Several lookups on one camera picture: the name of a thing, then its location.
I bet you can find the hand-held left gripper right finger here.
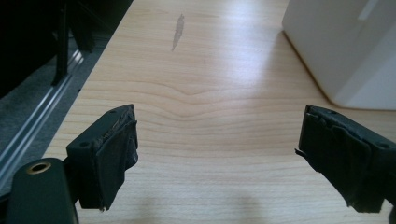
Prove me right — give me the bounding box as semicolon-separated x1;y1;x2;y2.
294;105;396;214

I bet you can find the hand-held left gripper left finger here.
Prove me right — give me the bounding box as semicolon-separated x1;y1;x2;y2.
65;104;139;212

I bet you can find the white plastic storage bin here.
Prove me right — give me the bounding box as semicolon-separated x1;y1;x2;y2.
281;0;396;111

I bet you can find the black metal stand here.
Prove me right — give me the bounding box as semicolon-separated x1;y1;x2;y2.
50;0;72;87

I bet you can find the metal floor rail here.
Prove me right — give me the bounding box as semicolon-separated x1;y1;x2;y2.
0;49;86;195

